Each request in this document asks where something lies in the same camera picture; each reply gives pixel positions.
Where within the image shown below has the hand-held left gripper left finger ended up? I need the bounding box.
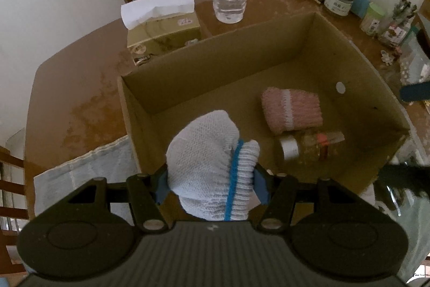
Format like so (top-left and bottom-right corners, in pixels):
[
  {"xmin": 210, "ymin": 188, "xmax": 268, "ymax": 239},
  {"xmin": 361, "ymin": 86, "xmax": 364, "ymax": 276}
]
[{"xmin": 67, "ymin": 165, "xmax": 173, "ymax": 234}]

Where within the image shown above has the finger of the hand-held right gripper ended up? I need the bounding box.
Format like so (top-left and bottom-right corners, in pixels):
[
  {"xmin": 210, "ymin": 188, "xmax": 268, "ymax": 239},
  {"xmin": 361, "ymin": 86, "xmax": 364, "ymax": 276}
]
[
  {"xmin": 374, "ymin": 162, "xmax": 430, "ymax": 198},
  {"xmin": 400, "ymin": 81, "xmax": 430, "ymax": 103}
]

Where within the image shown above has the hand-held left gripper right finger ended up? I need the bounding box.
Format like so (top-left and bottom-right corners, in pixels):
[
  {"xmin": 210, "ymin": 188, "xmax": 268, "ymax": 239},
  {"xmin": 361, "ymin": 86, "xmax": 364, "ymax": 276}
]
[{"xmin": 253, "ymin": 168, "xmax": 366, "ymax": 234}]

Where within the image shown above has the white knit glove blue stripe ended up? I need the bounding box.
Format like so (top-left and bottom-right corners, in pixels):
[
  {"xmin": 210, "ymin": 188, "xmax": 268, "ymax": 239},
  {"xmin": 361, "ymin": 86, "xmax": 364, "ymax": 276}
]
[{"xmin": 166, "ymin": 110, "xmax": 261, "ymax": 222}]

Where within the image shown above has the cardboard box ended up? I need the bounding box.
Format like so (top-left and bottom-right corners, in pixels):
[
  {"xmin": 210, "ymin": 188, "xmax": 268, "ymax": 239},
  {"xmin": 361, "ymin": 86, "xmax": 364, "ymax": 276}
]
[{"xmin": 116, "ymin": 11, "xmax": 412, "ymax": 195}]

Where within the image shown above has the clear jar silver lid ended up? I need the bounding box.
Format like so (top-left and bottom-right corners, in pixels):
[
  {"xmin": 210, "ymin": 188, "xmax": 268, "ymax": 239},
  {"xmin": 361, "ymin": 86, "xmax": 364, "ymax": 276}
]
[{"xmin": 279, "ymin": 130, "xmax": 346, "ymax": 161}]

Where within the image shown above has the clear bag of trinkets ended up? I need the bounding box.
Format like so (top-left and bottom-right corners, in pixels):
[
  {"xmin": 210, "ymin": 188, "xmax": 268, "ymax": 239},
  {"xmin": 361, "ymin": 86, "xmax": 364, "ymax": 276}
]
[{"xmin": 377, "ymin": 0, "xmax": 418, "ymax": 47}]

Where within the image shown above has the pink knit glove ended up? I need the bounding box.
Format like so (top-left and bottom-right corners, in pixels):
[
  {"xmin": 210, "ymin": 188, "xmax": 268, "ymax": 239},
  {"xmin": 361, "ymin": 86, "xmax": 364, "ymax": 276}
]
[{"xmin": 261, "ymin": 87, "xmax": 324, "ymax": 135}]

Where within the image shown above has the white cloth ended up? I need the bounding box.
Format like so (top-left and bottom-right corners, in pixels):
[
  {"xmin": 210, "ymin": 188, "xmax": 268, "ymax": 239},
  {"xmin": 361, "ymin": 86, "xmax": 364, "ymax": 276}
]
[{"xmin": 33, "ymin": 135, "xmax": 142, "ymax": 218}]

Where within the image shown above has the green lid container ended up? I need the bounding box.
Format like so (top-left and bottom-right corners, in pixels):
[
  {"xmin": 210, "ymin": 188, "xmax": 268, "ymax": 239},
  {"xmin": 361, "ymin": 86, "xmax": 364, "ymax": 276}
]
[{"xmin": 359, "ymin": 3, "xmax": 387, "ymax": 36}]

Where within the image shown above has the teal container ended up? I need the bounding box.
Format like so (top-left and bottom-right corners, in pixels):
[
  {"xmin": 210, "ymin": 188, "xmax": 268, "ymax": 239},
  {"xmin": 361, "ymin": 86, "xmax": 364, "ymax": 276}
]
[{"xmin": 350, "ymin": 0, "xmax": 371, "ymax": 19}]

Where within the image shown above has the tissue box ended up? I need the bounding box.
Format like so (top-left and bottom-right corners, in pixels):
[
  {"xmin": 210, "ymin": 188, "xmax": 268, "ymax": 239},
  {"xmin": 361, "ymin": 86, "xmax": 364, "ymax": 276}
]
[{"xmin": 120, "ymin": 0, "xmax": 203, "ymax": 67}]

